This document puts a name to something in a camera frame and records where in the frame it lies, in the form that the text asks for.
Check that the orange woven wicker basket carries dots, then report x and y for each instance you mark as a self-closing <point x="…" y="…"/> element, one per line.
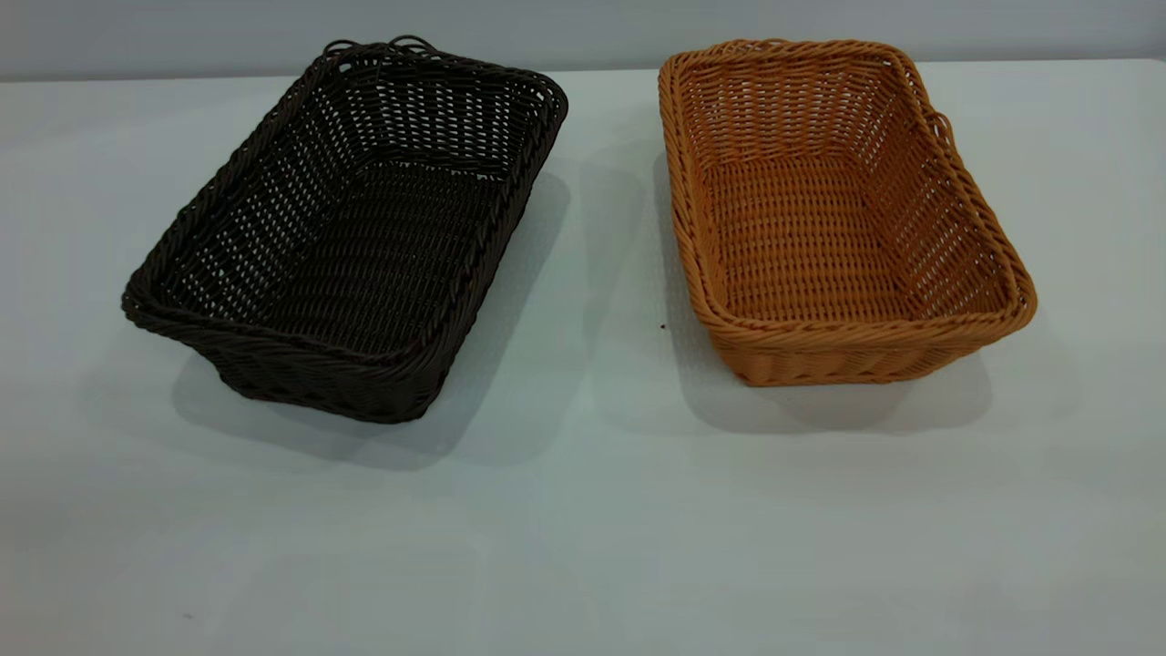
<point x="802" y="351"/>

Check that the black woven wicker basket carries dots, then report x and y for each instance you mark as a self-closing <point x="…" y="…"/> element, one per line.
<point x="346" y="369"/>

